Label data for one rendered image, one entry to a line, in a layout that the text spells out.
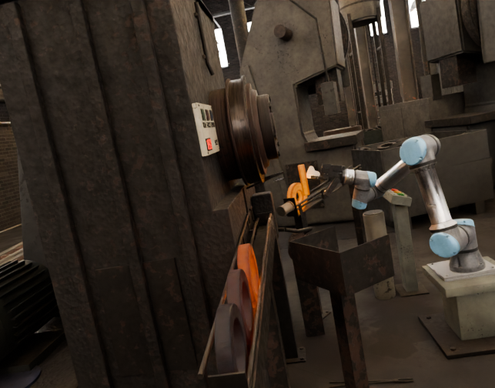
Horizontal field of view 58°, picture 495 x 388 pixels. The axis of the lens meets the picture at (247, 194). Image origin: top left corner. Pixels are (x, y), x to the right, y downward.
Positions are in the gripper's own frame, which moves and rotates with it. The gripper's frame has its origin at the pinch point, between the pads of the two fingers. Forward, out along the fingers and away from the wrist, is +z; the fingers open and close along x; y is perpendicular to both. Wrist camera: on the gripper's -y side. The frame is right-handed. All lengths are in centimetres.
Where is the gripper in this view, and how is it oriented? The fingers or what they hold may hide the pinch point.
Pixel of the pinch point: (302, 175)
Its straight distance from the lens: 223.7
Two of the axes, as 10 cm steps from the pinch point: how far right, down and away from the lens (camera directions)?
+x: -1.0, 1.3, -9.9
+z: -9.9, -1.1, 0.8
